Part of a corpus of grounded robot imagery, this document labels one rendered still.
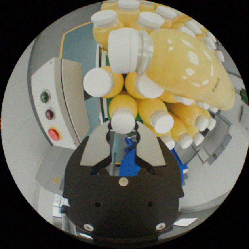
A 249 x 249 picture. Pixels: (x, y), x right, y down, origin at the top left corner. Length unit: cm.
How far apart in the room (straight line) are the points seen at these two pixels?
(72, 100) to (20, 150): 260
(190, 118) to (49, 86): 33
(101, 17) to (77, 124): 22
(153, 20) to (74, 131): 26
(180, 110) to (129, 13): 29
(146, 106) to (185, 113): 14
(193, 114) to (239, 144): 333
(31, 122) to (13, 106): 85
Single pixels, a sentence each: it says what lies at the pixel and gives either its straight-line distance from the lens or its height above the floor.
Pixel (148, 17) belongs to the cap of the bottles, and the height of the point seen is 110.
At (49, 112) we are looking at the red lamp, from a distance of 16.
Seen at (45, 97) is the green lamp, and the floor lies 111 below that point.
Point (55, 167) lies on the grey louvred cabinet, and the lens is 177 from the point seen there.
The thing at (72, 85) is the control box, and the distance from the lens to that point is 18.
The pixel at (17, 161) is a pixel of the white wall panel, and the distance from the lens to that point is 275.
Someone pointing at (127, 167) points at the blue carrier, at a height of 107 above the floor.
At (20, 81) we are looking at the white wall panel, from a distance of 288.
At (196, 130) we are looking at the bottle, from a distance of 29.
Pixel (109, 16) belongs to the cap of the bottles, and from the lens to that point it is 15.
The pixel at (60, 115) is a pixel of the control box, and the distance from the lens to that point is 15.
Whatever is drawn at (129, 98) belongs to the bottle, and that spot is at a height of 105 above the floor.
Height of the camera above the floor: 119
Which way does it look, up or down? 58 degrees down
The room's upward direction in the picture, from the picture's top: 177 degrees clockwise
